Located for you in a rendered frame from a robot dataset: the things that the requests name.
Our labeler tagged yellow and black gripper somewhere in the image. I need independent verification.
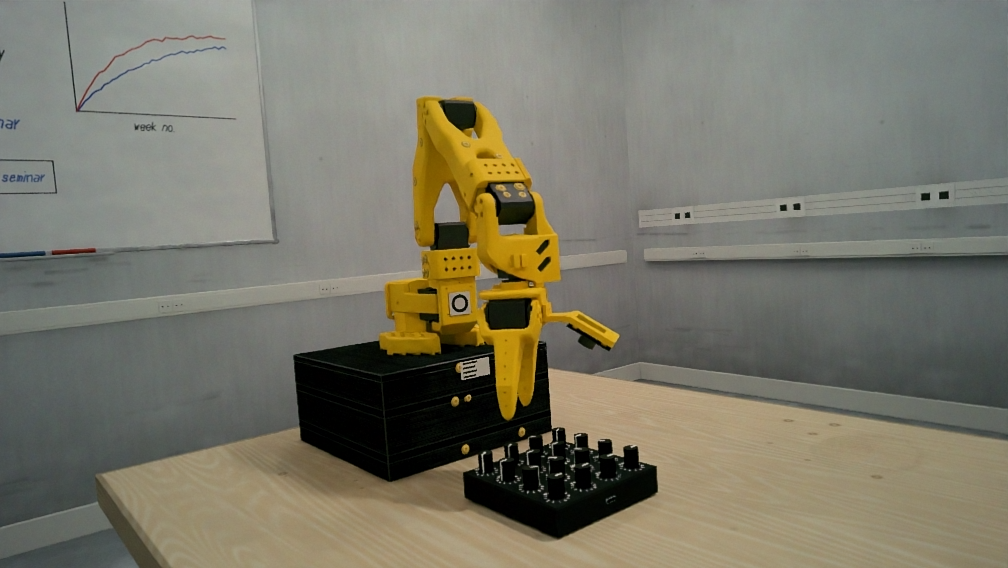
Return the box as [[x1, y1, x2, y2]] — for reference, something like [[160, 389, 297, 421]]
[[477, 280, 619, 421]]

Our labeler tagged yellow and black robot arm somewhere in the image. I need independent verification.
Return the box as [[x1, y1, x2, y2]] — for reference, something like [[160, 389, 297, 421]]
[[379, 96, 561, 355]]

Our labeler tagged black control panel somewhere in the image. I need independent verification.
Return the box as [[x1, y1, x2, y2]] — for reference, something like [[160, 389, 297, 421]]
[[463, 427, 658, 538]]

